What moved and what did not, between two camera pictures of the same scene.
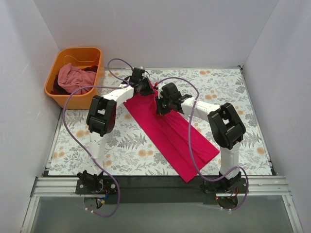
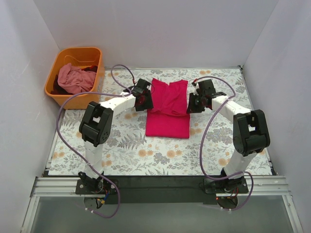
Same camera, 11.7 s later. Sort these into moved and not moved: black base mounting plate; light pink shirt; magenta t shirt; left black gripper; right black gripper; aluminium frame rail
Moved: magenta t shirt; right black gripper; left black gripper
Not moved: aluminium frame rail; black base mounting plate; light pink shirt
